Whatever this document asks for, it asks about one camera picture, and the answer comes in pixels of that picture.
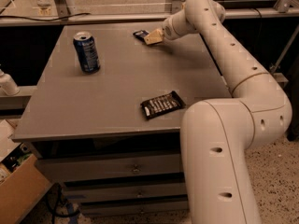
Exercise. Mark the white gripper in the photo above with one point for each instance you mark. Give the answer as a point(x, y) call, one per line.
point(167, 31)

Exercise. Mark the blue rxbar blueberry wrapper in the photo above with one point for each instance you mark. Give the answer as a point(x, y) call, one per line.
point(140, 34)

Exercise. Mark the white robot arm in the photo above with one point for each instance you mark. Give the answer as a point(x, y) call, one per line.
point(215, 133)

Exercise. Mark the black rxbar chocolate wrapper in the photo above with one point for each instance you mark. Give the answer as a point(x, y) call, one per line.
point(161, 105)

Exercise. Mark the blue soda can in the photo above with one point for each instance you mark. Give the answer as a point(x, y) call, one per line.
point(87, 53)

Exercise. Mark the grey drawer cabinet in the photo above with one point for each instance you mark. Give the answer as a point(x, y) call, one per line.
point(89, 132)

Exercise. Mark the white pipe on left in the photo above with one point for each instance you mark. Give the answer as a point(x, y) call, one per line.
point(7, 84)

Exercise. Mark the cardboard box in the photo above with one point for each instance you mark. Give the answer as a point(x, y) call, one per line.
point(21, 188)

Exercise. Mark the metal frame rail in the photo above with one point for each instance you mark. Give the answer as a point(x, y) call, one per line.
point(86, 18)

